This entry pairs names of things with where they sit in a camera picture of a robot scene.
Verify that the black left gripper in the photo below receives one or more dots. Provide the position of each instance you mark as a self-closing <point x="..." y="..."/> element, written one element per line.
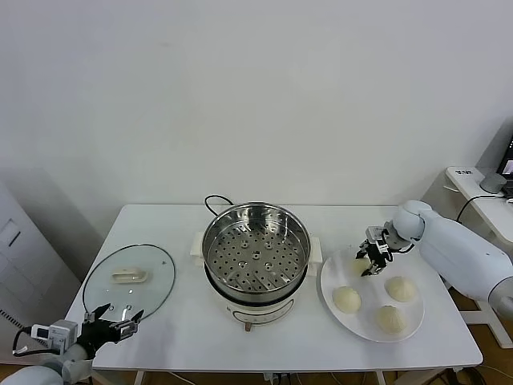
<point x="98" y="333"/>

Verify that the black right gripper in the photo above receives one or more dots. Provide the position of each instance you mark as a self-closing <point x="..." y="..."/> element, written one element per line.
<point x="380" y="252"/>

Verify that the white steamed baozi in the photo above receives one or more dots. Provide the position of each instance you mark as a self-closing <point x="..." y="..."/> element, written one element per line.
<point x="346" y="300"/>
<point x="358" y="266"/>
<point x="400" y="288"/>
<point x="390" y="319"/>

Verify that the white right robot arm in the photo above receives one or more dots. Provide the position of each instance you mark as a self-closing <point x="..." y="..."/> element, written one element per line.
<point x="461" y="256"/>

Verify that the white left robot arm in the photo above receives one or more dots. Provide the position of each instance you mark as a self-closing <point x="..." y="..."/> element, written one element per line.
<point x="32" y="373"/>

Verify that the steel perforated steamer basket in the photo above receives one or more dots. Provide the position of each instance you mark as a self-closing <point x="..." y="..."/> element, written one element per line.
<point x="256" y="256"/>

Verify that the white round plate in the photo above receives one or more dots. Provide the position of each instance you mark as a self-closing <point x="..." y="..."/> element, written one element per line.
<point x="368" y="325"/>

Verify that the white cabinet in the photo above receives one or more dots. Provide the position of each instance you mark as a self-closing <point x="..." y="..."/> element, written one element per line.
<point x="24" y="260"/>

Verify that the grey round puck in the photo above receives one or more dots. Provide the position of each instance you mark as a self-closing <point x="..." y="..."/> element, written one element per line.
<point x="492" y="183"/>

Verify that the dark laptop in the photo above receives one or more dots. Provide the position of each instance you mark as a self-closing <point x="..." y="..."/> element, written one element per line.
<point x="507" y="160"/>

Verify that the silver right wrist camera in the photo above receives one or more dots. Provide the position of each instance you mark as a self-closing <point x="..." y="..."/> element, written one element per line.
<point x="376" y="233"/>

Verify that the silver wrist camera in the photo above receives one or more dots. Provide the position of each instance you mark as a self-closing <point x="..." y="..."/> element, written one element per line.
<point x="376" y="233"/>
<point x="56" y="333"/>

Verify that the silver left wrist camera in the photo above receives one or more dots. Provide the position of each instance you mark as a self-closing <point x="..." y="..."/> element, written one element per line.
<point x="56" y="333"/>

